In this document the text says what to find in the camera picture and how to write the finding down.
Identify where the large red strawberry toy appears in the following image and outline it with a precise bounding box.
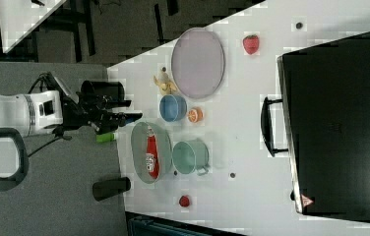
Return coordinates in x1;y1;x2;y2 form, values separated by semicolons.
243;34;260;55

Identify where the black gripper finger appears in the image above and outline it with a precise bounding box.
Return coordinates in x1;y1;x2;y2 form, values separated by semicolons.
120;113;143;124
116;100;132;107

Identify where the small red strawberry toy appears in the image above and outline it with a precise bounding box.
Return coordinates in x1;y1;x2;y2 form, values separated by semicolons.
179;196;190;207

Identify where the black cylinder cup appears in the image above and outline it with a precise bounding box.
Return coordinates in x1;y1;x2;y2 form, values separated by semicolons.
81;81;125;104

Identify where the white side table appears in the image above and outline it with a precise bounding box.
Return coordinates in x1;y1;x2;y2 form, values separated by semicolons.
0;0;68;53

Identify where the orange slice toy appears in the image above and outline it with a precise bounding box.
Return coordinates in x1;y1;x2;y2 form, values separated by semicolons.
187;107;204;123

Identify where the peeled banana toy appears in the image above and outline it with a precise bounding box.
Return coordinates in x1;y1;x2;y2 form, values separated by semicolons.
154;71;177;95

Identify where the lilac round plate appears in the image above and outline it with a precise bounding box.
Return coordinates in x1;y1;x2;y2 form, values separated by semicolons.
171;28;225;99

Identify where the black toaster oven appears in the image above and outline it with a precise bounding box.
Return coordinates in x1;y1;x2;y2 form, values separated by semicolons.
277;31;370;223

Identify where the blue bowl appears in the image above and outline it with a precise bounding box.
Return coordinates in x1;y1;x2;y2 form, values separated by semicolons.
159;94;187;122

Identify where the grey-green oval strainer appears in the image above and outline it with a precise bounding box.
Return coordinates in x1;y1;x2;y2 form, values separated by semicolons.
131;122;172;184

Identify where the green mug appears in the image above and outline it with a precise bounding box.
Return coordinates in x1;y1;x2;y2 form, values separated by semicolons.
172;139;209;176

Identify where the black cylinder post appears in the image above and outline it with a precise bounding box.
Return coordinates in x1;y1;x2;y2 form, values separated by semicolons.
92;177;131;202

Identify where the green marker bottle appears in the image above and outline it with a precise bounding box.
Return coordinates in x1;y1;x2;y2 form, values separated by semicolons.
95;132;119;144

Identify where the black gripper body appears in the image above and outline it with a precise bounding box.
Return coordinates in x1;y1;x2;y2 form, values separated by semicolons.
62;92;126;134

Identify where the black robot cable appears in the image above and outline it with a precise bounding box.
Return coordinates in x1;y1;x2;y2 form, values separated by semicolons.
27;72;73;158

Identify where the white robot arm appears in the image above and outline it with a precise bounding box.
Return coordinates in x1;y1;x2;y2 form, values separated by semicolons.
0;90;142;192

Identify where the red plush ketchup bottle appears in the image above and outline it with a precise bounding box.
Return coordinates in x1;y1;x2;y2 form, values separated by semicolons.
146;127;159;179

